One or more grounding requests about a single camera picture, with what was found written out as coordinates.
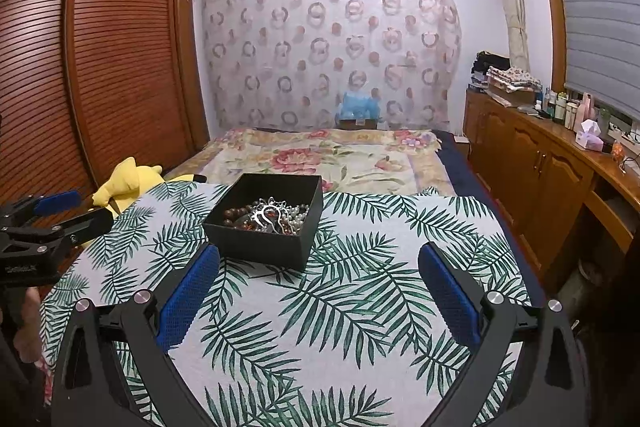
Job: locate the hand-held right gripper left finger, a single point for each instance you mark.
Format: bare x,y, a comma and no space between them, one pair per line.
192,302

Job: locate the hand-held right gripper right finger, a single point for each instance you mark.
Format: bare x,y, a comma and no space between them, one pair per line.
450,302

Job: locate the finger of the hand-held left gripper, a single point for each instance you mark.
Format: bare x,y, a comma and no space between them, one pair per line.
57,202
85,227

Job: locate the black cardboard box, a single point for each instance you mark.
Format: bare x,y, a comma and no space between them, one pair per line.
260,252

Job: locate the silver metal ornament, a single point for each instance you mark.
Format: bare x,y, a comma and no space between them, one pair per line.
272,207

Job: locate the yellow plush toy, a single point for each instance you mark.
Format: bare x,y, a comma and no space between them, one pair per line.
125,182

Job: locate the green leaf print cloth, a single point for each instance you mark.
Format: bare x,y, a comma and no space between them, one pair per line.
325,307

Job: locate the navy blue blanket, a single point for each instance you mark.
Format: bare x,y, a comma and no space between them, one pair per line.
465,177

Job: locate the brown wooden wardrobe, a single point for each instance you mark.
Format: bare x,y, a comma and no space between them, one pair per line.
125,57

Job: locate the wooden cabinet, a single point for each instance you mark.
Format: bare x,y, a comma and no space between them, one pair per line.
525,157

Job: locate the floral bedspread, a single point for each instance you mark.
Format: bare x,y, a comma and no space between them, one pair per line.
300,162

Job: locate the brown cardboard carton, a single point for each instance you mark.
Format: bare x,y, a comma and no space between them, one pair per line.
357,124

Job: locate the blue plastic bag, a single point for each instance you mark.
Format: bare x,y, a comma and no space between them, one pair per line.
357,107

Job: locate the pink tissue box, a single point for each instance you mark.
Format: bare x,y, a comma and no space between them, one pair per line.
590,137

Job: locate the row of toiletry bottles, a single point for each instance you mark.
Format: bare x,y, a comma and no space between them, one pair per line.
570,109

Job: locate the small orange ornament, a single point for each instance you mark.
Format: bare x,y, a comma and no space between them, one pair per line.
618,149

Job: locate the floral folded cloth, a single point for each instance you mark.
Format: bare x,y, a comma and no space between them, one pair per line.
515,79

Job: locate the dark folded clothes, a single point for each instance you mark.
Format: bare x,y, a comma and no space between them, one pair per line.
487,64

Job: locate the grey window blind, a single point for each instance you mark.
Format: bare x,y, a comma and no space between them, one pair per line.
590,7

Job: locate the wooden window frame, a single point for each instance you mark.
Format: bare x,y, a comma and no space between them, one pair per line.
550,7

